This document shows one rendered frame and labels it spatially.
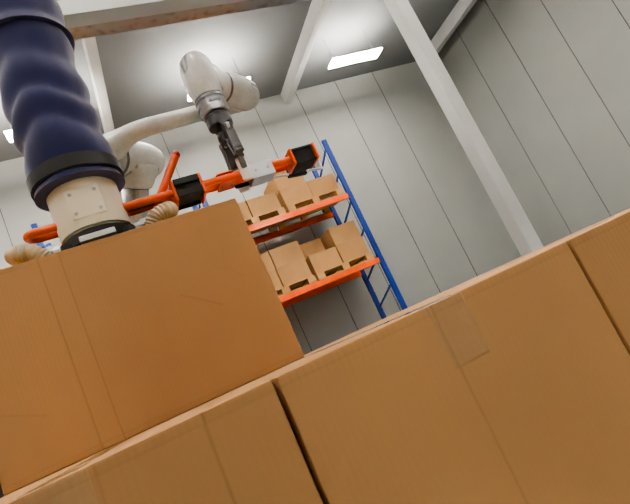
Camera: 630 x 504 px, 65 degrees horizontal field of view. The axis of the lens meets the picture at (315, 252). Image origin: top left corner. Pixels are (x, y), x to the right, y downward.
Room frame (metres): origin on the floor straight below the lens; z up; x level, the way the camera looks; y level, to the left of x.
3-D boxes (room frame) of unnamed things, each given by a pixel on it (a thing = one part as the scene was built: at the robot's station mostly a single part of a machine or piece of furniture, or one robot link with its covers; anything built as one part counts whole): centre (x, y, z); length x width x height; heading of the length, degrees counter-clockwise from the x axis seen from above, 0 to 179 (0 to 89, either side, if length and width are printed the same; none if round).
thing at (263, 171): (1.35, 0.05, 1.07); 0.07 x 0.07 x 0.04; 22
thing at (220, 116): (1.34, 0.10, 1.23); 0.08 x 0.07 x 0.09; 21
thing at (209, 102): (1.34, 0.10, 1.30); 0.09 x 0.09 x 0.06
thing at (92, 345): (1.17, 0.47, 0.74); 0.60 x 0.40 x 0.40; 113
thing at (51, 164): (1.18, 0.48, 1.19); 0.23 x 0.23 x 0.04
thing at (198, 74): (1.35, 0.09, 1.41); 0.13 x 0.11 x 0.16; 148
